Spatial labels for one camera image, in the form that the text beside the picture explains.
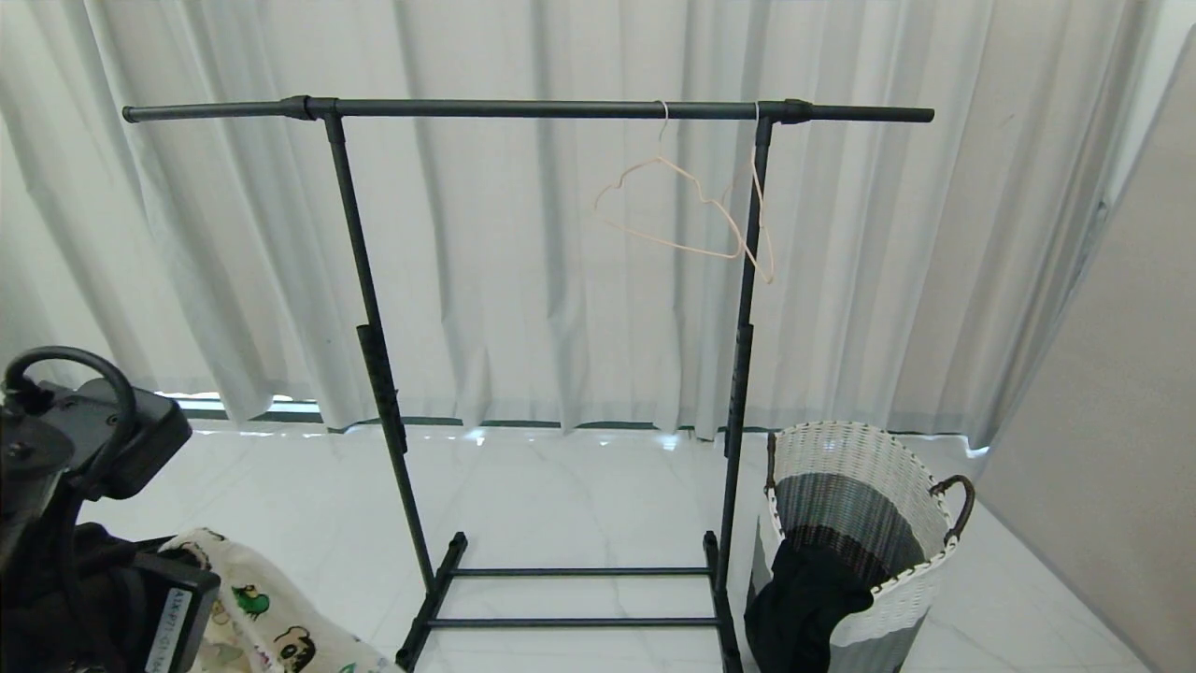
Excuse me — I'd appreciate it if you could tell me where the white laundry basket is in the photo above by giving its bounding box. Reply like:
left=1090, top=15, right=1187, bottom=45
left=752, top=421, right=977, bottom=673

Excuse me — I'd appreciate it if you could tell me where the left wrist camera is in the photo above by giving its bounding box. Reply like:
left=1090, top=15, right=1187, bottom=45
left=37, top=379, right=194, bottom=501

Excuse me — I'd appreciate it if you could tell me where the cream printed garment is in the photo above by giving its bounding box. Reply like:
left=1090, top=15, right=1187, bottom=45
left=159, top=528, right=398, bottom=673

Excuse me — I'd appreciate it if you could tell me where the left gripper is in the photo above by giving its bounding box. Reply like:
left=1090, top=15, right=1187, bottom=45
left=56, top=523, right=222, bottom=673

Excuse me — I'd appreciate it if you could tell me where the black cable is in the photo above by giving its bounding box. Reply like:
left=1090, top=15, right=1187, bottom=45
left=0, top=346, right=138, bottom=506

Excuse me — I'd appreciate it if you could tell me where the black clothes rack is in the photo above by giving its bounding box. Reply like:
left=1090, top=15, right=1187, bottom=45
left=121, top=93, right=935, bottom=673

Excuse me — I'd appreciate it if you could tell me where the black garment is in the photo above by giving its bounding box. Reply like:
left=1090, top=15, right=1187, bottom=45
left=745, top=537, right=876, bottom=673

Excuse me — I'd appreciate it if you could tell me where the pink clothes hanger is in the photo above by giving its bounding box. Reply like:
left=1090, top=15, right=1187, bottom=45
left=594, top=101, right=748, bottom=260
left=743, top=101, right=778, bottom=284

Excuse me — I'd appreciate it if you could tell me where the white curtain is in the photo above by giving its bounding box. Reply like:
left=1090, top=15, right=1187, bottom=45
left=0, top=0, right=1155, bottom=450

